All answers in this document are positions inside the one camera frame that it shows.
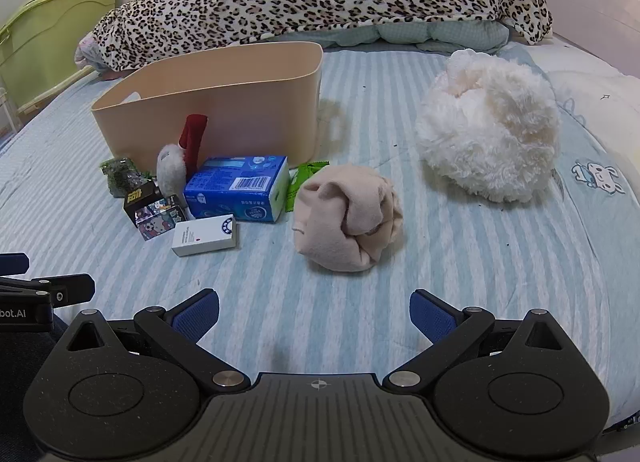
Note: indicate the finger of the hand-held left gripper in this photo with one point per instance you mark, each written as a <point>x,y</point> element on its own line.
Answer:
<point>70,287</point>
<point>12,263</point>

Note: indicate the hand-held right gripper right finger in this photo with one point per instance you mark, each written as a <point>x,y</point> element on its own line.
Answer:
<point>431,316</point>

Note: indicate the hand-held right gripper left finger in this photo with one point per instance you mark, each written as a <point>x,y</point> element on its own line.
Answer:
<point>197,316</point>

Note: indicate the blue striped bed sheet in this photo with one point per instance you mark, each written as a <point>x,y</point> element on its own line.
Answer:
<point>450,252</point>

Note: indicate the small white box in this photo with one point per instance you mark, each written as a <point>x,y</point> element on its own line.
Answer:
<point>200,238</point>

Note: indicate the black cartoon print box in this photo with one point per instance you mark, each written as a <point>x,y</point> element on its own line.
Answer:
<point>150,217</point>

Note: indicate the dark green snack packet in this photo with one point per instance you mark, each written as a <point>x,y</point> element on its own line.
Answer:
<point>120,179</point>

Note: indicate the beige rolled cloth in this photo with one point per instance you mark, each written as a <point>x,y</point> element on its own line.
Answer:
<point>340,222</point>

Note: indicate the blue tissue pack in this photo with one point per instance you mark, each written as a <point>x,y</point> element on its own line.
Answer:
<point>235,187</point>

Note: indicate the red white plush toy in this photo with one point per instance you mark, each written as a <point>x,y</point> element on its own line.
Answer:
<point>170,166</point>

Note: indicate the light green snack packet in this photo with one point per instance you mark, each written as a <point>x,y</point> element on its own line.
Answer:
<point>299,180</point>

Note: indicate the white fluffy plush hat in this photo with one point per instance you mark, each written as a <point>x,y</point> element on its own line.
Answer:
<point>490,141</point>

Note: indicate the beige plastic storage bin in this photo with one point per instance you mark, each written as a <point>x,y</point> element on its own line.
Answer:
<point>225,101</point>

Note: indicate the pink cloth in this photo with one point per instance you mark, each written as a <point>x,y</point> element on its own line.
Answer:
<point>85,54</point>

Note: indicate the green plastic storage cabinet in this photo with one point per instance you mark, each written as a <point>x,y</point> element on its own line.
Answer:
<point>45,31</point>

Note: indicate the cartoon print quilt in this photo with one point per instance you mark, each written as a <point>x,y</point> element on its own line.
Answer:
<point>600,141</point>

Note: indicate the teal checked quilt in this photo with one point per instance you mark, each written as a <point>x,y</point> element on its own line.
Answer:
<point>400,34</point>

